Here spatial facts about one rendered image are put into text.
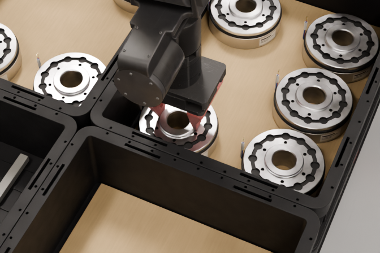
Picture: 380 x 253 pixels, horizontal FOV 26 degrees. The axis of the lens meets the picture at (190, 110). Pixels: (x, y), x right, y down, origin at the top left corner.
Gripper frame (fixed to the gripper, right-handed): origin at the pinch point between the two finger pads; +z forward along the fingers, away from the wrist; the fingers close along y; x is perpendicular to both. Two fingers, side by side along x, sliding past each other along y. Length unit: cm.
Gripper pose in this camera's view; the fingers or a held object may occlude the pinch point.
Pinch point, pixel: (178, 116)
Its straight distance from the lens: 104.6
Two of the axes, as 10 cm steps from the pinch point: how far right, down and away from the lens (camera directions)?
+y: 9.1, 3.2, -2.5
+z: 0.1, 5.9, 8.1
